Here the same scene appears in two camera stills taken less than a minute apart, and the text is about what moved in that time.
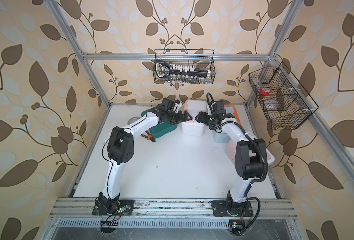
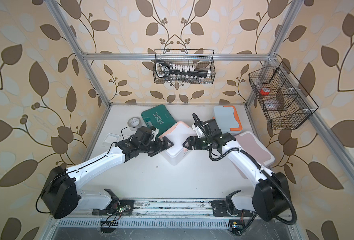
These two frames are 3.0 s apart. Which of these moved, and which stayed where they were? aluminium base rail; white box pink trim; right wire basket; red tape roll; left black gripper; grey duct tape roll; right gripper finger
Moved: white box pink trim; left black gripper; right gripper finger
Stayed: grey duct tape roll; right wire basket; aluminium base rail; red tape roll
